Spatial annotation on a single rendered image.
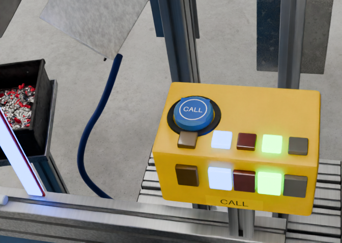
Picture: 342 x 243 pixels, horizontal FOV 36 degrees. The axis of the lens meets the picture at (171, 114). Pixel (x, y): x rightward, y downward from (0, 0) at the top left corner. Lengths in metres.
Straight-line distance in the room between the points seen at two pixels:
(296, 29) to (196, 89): 0.49
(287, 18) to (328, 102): 1.04
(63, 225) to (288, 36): 0.56
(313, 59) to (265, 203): 0.68
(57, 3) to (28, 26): 1.76
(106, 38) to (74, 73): 1.43
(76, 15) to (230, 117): 0.38
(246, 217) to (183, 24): 0.51
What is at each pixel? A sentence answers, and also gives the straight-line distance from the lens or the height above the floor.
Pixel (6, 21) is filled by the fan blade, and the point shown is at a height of 0.95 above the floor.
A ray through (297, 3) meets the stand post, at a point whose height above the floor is 0.88.
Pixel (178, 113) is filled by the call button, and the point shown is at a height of 1.08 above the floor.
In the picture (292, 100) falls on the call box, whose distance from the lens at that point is 0.55.
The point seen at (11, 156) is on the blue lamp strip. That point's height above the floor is 0.96.
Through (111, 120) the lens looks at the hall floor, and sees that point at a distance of 2.03.
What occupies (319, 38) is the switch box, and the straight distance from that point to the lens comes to 1.16.
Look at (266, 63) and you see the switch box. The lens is 1.22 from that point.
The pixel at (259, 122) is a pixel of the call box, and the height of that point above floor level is 1.07.
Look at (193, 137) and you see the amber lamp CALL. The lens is 0.52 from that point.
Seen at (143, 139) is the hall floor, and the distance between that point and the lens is 1.94.
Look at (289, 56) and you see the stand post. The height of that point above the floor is 0.74.
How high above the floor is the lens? 1.48
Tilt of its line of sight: 48 degrees down
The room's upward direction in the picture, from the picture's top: 10 degrees counter-clockwise
